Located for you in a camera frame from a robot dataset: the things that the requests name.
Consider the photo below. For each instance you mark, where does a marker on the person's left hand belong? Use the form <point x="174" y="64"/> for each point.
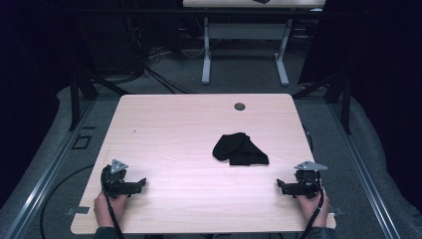
<point x="106" y="209"/>

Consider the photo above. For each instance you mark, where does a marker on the aluminium floor rail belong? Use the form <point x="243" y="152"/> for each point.
<point x="365" y="172"/>
<point x="49" y="172"/>

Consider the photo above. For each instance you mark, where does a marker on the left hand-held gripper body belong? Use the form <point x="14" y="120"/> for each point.
<point x="114" y="184"/>

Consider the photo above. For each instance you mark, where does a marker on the black object on desk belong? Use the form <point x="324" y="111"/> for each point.
<point x="262" y="1"/>

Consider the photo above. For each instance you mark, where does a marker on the grey metal table bracket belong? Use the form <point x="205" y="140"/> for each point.
<point x="79" y="210"/>
<point x="337" y="211"/>

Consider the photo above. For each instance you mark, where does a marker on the black metal stand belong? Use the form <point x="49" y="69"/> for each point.
<point x="346" y="99"/>
<point x="74" y="99"/>

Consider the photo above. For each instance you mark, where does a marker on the desk with white legs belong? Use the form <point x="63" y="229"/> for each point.
<point x="245" y="31"/>

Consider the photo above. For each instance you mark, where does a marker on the person's right hand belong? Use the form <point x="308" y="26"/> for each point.
<point x="313" y="209"/>

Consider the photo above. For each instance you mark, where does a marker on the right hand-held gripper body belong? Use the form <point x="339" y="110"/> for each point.
<point x="307" y="184"/>

